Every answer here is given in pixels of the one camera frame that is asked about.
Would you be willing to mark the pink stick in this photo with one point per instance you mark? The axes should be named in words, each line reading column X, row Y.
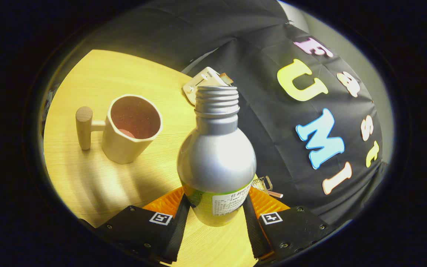
column 275, row 194

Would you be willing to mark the silver juice bottle green label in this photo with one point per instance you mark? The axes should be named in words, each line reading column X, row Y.
column 217, row 159

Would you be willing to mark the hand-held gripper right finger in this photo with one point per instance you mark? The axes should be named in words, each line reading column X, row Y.
column 254, row 230

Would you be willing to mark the wooden table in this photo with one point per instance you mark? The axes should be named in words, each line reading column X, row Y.
column 98, row 185

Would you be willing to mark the toast slice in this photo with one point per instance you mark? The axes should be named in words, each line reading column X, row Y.
column 226, row 78

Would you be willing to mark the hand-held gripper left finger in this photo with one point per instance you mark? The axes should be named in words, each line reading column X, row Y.
column 178, row 230

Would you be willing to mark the white toaster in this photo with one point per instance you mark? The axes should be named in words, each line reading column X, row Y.
column 202, row 79

